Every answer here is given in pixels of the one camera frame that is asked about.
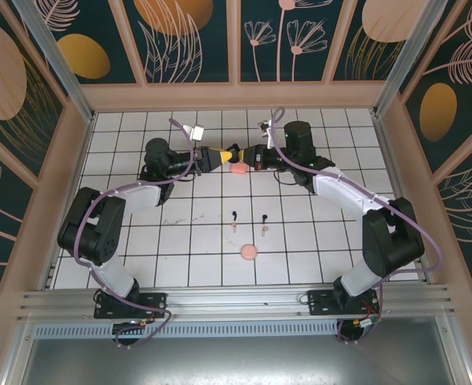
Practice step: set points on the pink rounded square charging case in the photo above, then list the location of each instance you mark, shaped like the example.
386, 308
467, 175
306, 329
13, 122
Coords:
239, 168

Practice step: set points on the pink round charging case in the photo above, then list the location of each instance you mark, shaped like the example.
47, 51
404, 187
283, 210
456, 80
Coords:
247, 252

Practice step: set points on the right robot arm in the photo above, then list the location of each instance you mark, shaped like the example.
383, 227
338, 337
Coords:
340, 188

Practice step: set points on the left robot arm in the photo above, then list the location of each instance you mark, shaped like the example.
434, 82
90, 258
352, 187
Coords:
139, 196

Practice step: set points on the teal panel orange circle leaves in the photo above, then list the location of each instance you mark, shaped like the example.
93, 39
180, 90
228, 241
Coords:
212, 60

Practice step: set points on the teal panel pink flowers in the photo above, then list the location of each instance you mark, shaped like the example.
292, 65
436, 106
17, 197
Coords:
312, 68

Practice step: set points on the teal panel small yellow oval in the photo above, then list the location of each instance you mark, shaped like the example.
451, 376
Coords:
111, 40

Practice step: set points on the teal panel pink circle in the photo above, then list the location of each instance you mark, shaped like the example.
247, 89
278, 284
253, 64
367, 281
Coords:
388, 20

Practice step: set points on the grey metal shelf plate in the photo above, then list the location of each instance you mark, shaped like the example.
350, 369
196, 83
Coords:
236, 361

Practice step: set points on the teal panel yellow oval feathers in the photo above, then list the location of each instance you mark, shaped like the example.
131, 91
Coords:
461, 100

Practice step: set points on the teal panel large pink oval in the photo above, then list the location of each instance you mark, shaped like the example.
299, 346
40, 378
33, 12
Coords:
3, 68

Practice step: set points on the aluminium side rail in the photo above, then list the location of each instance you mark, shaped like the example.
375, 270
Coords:
81, 154
389, 160

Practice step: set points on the aluminium front rail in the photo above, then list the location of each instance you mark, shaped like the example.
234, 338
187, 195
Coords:
236, 301

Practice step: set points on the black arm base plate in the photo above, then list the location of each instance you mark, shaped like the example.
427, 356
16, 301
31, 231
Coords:
320, 302
151, 305

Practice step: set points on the aluminium corner post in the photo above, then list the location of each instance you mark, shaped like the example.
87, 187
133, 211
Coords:
59, 56
404, 56

